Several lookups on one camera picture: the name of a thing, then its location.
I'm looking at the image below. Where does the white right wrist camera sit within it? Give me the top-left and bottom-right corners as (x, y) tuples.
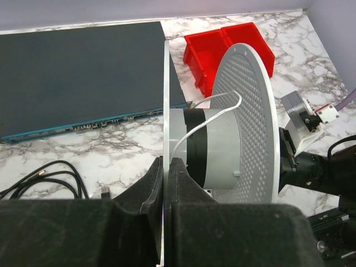
(281, 91), (339, 156)

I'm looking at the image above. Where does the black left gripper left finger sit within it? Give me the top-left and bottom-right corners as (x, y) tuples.
(1, 157), (163, 266)

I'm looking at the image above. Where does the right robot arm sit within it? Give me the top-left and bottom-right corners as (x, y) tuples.
(279, 128), (355, 266)

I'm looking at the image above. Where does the black usb cable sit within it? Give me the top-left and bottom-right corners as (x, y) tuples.
(0, 160), (112, 201)

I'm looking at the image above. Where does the grey perforated cable spool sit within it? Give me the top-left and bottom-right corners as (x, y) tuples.
(157, 41), (280, 267)

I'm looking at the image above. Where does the red plastic bin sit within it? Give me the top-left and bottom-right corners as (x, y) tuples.
(221, 22), (275, 78)
(183, 29), (228, 97)

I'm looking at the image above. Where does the dark grey network switch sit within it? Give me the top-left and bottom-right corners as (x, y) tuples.
(0, 21), (192, 145)

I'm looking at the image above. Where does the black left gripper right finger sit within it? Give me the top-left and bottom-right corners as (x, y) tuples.
(165, 158), (324, 266)

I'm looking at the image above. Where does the thin white cable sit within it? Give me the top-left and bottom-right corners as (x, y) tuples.
(171, 90), (242, 159)

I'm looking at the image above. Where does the right red plastic bin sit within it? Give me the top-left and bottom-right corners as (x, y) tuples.
(221, 22), (275, 78)

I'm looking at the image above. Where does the left red plastic bin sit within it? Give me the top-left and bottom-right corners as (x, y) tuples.
(183, 29), (228, 97)

